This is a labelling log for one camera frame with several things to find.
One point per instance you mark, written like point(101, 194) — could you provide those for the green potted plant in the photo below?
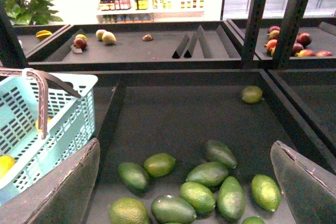
point(31, 12)

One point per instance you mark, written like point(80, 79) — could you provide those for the green avocado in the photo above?
point(134, 175)
point(217, 151)
point(209, 174)
point(172, 209)

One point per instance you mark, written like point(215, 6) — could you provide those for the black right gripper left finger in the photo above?
point(61, 196)

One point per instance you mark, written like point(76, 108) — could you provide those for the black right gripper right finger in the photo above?
point(309, 189)

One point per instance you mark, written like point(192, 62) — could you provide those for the light blue plastic basket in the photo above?
point(71, 126)

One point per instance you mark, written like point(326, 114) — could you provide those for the black shelf post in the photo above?
point(289, 28)

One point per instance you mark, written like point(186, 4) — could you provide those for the brown basket handle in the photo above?
point(41, 79)

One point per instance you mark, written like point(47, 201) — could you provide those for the yellow lemon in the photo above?
point(6, 163)

